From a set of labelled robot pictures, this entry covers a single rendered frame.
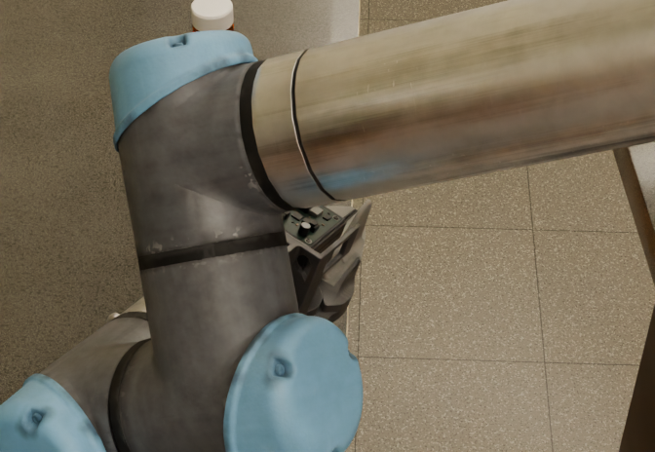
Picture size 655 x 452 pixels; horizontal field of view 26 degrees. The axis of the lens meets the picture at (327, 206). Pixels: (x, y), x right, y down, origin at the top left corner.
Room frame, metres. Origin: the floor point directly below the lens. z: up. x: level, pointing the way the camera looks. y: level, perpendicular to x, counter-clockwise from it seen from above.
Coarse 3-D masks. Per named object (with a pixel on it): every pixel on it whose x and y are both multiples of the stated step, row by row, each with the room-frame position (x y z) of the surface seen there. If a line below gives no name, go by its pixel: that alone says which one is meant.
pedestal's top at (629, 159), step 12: (648, 144) 0.96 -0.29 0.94; (624, 156) 0.96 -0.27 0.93; (636, 156) 0.95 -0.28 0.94; (648, 156) 0.95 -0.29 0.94; (624, 168) 0.96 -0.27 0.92; (636, 168) 0.93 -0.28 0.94; (648, 168) 0.93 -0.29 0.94; (624, 180) 0.95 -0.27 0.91; (636, 180) 0.92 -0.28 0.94; (648, 180) 0.91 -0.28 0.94; (636, 192) 0.91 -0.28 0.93; (648, 192) 0.90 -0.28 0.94; (636, 204) 0.90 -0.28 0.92; (648, 204) 0.88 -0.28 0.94; (636, 216) 0.90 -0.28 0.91; (648, 216) 0.87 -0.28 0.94; (636, 228) 0.89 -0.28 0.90; (648, 228) 0.86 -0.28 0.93; (648, 240) 0.86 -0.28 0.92; (648, 252) 0.85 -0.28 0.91; (648, 264) 0.85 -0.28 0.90
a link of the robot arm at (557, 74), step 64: (512, 0) 0.52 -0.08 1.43; (576, 0) 0.49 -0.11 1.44; (640, 0) 0.48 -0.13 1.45; (128, 64) 0.54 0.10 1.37; (192, 64) 0.53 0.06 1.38; (256, 64) 0.53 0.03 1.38; (320, 64) 0.51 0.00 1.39; (384, 64) 0.50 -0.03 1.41; (448, 64) 0.49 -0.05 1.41; (512, 64) 0.48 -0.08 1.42; (576, 64) 0.47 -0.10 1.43; (640, 64) 0.46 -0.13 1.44; (128, 128) 0.52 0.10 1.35; (192, 128) 0.51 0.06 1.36; (256, 128) 0.49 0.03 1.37; (320, 128) 0.49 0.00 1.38; (384, 128) 0.48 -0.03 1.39; (448, 128) 0.47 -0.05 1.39; (512, 128) 0.46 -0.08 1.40; (576, 128) 0.46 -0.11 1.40; (640, 128) 0.45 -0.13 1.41; (128, 192) 0.50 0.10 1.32; (192, 192) 0.49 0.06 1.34; (256, 192) 0.48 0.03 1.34; (320, 192) 0.48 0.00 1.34; (384, 192) 0.49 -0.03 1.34; (192, 256) 0.47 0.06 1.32
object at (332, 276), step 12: (360, 216) 0.67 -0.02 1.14; (348, 228) 0.67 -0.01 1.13; (360, 228) 0.68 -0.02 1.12; (360, 240) 0.69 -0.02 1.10; (336, 252) 0.65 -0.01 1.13; (360, 252) 0.68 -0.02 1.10; (336, 264) 0.66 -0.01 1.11; (348, 264) 0.66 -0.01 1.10; (324, 276) 0.64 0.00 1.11; (336, 276) 0.64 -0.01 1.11
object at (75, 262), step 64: (0, 0) 1.18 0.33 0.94; (64, 0) 1.18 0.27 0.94; (128, 0) 1.18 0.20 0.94; (192, 0) 1.18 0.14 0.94; (256, 0) 1.18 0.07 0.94; (320, 0) 1.18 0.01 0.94; (0, 64) 1.08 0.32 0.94; (64, 64) 1.08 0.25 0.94; (0, 128) 0.99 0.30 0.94; (64, 128) 0.99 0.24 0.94; (0, 192) 0.90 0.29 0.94; (64, 192) 0.90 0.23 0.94; (0, 256) 0.82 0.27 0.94; (64, 256) 0.82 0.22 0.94; (128, 256) 0.82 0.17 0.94; (0, 320) 0.75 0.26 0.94; (64, 320) 0.75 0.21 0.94; (0, 384) 0.69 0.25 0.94
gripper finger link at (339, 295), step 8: (352, 264) 0.66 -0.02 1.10; (352, 272) 0.66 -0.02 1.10; (344, 280) 0.64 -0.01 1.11; (352, 280) 0.65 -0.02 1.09; (328, 288) 0.63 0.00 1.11; (336, 288) 0.63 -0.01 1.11; (344, 288) 0.64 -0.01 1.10; (352, 288) 0.64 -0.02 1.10; (328, 296) 0.62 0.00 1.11; (336, 296) 0.62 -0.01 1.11; (344, 296) 0.63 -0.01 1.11; (328, 304) 0.61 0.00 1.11; (336, 304) 0.62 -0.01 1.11; (344, 304) 0.62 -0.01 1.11; (320, 312) 0.61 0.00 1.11; (328, 312) 0.61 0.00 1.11; (336, 312) 0.61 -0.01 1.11; (344, 312) 0.63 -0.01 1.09
